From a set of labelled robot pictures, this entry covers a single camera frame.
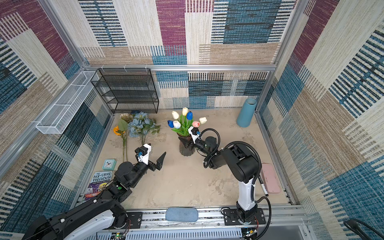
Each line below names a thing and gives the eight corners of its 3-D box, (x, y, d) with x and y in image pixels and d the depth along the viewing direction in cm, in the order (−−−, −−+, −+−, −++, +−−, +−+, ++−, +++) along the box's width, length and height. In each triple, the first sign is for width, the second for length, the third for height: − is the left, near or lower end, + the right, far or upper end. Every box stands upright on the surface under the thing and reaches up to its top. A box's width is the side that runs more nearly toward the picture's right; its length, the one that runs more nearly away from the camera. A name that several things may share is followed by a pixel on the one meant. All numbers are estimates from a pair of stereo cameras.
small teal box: (103, 170, 92) (101, 168, 90) (107, 161, 96) (104, 159, 93) (113, 170, 92) (111, 168, 90) (117, 161, 96) (115, 159, 93)
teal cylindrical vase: (238, 128, 112) (245, 106, 95) (236, 119, 117) (243, 98, 100) (249, 128, 112) (258, 106, 95) (246, 119, 117) (255, 98, 100)
